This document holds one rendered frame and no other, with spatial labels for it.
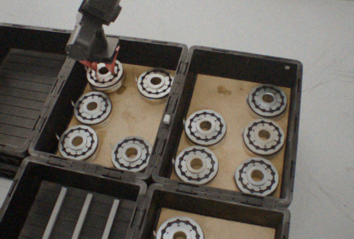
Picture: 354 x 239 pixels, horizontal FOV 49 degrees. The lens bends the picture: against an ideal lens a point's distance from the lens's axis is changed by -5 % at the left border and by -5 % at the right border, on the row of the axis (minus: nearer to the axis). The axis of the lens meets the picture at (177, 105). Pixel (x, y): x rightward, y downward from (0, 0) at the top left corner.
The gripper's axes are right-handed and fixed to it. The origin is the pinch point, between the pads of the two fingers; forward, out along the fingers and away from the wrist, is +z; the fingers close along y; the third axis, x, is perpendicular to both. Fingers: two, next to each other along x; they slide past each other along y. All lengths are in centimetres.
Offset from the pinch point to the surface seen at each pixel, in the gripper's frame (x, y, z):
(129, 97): -3.9, 7.4, 6.1
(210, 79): 6.4, 27.9, 6.2
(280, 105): -1.1, 47.7, 3.4
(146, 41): 8.3, 10.3, -3.9
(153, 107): -5.6, 14.8, 6.2
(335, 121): 8, 66, 19
